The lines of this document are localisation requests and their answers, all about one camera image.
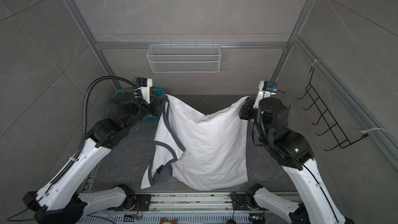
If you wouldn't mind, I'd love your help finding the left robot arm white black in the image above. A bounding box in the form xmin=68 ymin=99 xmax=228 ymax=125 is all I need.
xmin=23 ymin=88 xmax=163 ymax=224

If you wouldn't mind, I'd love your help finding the white wire mesh shelf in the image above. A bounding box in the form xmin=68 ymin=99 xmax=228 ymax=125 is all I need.
xmin=146 ymin=44 xmax=221 ymax=73

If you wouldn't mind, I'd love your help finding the teal plastic basket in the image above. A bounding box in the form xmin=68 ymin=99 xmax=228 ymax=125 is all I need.
xmin=107 ymin=86 xmax=165 ymax=123

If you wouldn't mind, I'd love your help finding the white tank top navy trim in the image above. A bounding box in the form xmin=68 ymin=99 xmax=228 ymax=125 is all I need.
xmin=141 ymin=95 xmax=248 ymax=191

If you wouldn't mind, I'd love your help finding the green tank top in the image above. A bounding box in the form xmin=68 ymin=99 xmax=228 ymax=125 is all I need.
xmin=120 ymin=88 xmax=135 ymax=95

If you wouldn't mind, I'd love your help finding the left black corrugated cable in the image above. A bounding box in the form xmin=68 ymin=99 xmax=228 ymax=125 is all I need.
xmin=74 ymin=75 xmax=137 ymax=159

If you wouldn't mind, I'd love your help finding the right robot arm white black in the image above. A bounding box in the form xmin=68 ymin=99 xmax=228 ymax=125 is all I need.
xmin=239 ymin=97 xmax=353 ymax=224

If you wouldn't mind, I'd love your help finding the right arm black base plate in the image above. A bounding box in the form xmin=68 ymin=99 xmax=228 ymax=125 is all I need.
xmin=230 ymin=192 xmax=259 ymax=211

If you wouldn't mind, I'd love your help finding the black wire hook rack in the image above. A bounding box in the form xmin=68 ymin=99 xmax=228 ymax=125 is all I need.
xmin=297 ymin=67 xmax=369 ymax=152

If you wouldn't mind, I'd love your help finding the aluminium front rail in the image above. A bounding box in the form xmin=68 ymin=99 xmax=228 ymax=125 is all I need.
xmin=77 ymin=192 xmax=302 ymax=215

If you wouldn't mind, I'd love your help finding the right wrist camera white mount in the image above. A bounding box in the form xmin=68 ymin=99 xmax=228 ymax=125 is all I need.
xmin=253 ymin=81 xmax=277 ymax=109

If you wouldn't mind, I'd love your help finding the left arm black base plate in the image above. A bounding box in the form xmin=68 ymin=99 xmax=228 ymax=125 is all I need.
xmin=107 ymin=194 xmax=152 ymax=212

